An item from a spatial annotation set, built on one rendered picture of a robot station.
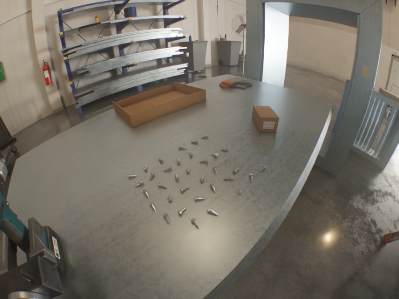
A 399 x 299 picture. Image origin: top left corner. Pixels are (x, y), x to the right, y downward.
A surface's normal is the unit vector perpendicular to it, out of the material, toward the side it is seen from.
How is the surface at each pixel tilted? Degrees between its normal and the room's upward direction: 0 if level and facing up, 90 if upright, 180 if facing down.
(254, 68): 90
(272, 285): 0
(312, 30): 90
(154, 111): 90
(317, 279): 0
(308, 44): 90
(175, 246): 0
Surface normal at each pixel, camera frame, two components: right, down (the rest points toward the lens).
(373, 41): -0.76, 0.41
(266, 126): -0.04, 0.59
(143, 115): 0.65, 0.43
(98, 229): -0.04, -0.80
